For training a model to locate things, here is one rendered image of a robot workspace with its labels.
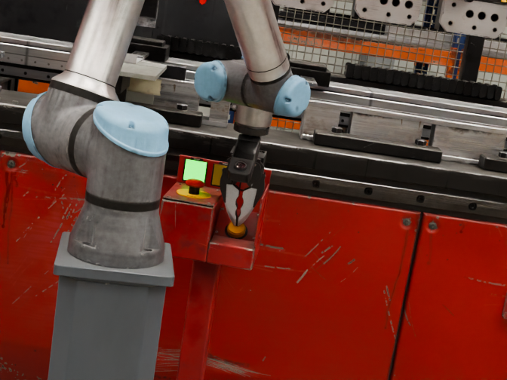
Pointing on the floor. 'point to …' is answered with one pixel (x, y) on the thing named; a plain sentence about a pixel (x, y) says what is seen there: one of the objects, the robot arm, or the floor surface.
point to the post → (471, 58)
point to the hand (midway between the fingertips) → (237, 221)
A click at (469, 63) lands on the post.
